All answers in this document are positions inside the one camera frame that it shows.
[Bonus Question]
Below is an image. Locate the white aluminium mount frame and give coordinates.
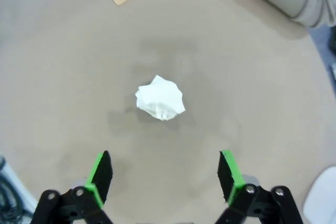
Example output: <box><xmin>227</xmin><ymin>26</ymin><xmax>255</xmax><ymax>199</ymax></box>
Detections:
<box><xmin>0</xmin><ymin>153</ymin><xmax>39</xmax><ymax>224</ymax></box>

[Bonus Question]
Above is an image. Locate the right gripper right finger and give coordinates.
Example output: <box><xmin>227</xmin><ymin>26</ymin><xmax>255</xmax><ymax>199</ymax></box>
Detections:
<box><xmin>216</xmin><ymin>150</ymin><xmax>304</xmax><ymax>224</ymax></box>

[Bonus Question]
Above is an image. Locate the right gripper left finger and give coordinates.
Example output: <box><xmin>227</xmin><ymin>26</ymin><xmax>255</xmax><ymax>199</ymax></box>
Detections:
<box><xmin>33</xmin><ymin>150</ymin><xmax>114</xmax><ymax>224</ymax></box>

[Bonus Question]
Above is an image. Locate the white round trash bin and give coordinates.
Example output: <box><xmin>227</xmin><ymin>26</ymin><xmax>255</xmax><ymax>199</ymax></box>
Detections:
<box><xmin>303</xmin><ymin>165</ymin><xmax>336</xmax><ymax>224</ymax></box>

